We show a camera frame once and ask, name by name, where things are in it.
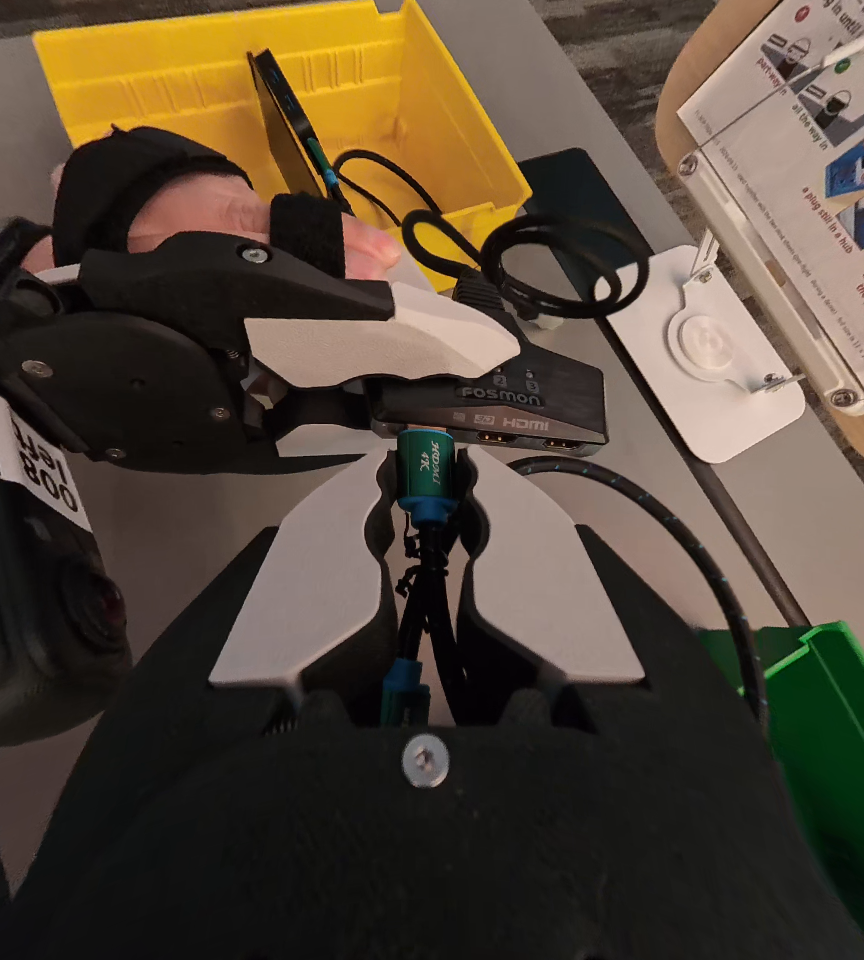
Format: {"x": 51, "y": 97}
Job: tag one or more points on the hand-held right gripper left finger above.
{"x": 304, "y": 600}

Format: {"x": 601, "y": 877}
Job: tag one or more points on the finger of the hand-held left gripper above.
{"x": 402, "y": 338}
{"x": 327, "y": 440}

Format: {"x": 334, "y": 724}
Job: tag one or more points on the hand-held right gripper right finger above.
{"x": 552, "y": 593}

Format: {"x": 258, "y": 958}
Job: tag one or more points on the silver grey usb adapter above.
{"x": 537, "y": 393}

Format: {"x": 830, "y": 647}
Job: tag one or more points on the yellow plastic bin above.
{"x": 402, "y": 90}

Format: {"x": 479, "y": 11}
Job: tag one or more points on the green plastic bin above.
{"x": 837, "y": 795}

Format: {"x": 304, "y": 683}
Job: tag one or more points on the person's left hand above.
{"x": 199, "y": 210}

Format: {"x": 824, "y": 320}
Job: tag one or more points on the dark flat mat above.
{"x": 582, "y": 188}

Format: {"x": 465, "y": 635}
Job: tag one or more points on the white stand base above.
{"x": 702, "y": 353}

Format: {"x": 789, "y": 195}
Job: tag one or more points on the instruction sheet on wooden board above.
{"x": 822, "y": 180}

